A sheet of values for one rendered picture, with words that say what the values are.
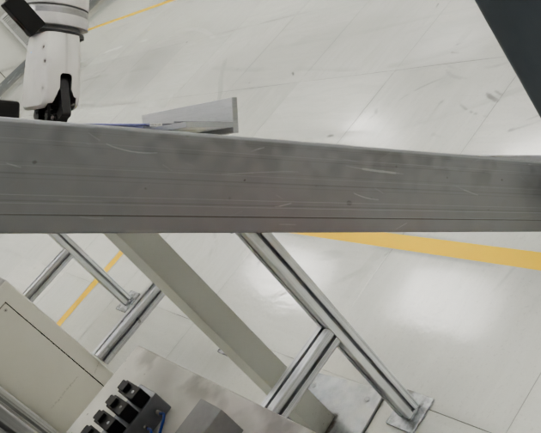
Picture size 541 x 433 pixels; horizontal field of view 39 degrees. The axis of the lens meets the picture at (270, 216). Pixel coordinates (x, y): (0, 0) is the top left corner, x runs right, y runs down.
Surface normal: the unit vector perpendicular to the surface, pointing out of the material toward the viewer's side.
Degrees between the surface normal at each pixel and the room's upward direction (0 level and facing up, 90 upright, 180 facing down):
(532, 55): 90
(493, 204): 90
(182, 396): 0
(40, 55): 40
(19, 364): 90
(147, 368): 0
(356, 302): 0
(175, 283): 90
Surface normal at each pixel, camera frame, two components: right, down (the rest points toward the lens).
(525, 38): -0.55, 0.74
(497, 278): -0.58, -0.68
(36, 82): -0.82, -0.05
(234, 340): 0.62, 0.01
